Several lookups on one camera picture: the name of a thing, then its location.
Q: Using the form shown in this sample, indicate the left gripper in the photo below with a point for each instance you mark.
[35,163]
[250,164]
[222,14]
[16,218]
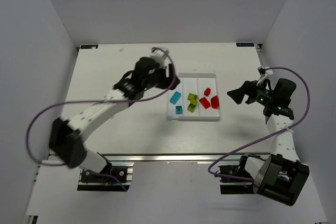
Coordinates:
[165,77]

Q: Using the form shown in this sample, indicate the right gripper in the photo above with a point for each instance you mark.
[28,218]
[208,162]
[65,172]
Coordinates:
[249,93]

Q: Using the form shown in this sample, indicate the blue long lego brick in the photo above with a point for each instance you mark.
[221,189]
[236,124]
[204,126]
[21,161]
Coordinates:
[175,97]

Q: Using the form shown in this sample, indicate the large red lego brick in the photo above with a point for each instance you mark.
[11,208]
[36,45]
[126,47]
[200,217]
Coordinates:
[204,102]
[215,102]

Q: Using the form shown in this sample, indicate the small red lego brick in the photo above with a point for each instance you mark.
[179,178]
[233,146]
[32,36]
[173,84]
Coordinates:
[207,91]

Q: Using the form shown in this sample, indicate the small blue lego brick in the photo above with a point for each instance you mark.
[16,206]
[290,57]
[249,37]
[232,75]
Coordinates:
[179,109]

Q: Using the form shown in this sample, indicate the green lego brick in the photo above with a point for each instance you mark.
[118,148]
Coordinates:
[192,96]
[192,106]

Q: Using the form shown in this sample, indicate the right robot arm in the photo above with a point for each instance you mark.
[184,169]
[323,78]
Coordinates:
[281,176]

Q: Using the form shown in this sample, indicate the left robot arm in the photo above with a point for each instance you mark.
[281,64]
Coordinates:
[68,135]

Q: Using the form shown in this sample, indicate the white divided tray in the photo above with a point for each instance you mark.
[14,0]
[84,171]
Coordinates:
[195,83]

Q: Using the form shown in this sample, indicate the right blue corner label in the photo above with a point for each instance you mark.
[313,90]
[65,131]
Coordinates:
[245,44]

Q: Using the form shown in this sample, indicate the blue corner label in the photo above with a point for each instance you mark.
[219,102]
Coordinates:
[88,46]
[245,44]

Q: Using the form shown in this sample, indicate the left blue corner label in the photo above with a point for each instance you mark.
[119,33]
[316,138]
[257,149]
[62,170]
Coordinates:
[88,46]

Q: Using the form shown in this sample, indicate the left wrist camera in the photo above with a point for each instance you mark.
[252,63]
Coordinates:
[158,54]

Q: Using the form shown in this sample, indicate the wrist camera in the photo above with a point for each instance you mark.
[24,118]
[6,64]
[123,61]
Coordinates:
[265,74]
[158,54]

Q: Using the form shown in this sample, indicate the right side rail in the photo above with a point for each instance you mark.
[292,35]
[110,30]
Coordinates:
[260,55]

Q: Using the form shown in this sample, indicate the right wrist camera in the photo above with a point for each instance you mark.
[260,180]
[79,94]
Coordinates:
[265,74]

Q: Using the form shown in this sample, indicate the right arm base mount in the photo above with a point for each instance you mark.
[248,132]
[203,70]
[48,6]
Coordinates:
[244,178]

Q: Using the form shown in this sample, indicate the aluminium front rail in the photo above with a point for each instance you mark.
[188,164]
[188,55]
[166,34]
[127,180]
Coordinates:
[163,158]

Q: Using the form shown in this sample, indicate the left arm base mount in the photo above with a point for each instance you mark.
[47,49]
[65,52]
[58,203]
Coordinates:
[119,180]

